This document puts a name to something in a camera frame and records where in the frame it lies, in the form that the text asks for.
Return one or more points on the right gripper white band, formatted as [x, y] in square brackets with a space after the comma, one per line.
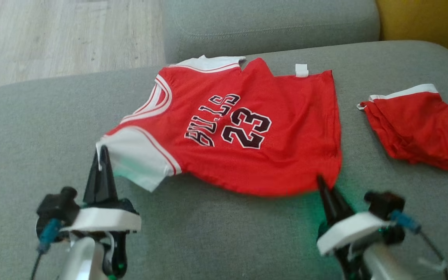
[348, 233]

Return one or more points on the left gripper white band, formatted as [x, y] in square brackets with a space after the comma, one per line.
[103, 219]

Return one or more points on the red Bulls 23 jersey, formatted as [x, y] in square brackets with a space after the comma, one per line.
[286, 136]

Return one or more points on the red basketball shorts white trim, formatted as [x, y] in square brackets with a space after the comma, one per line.
[418, 128]

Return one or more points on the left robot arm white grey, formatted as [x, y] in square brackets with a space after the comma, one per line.
[82, 260]

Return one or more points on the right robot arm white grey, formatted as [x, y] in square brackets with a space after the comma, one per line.
[383, 264]

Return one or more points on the large grey sofa seat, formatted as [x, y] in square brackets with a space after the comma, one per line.
[208, 233]

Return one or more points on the small grey sofa cushion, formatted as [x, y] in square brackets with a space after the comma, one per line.
[270, 27]

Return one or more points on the yellow upholstered furniture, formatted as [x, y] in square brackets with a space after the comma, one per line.
[430, 23]

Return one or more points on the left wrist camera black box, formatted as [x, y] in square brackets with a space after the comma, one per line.
[56, 208]

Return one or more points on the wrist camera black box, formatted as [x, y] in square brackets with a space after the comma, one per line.
[56, 208]
[385, 202]

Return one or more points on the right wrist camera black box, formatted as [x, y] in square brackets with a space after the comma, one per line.
[385, 202]

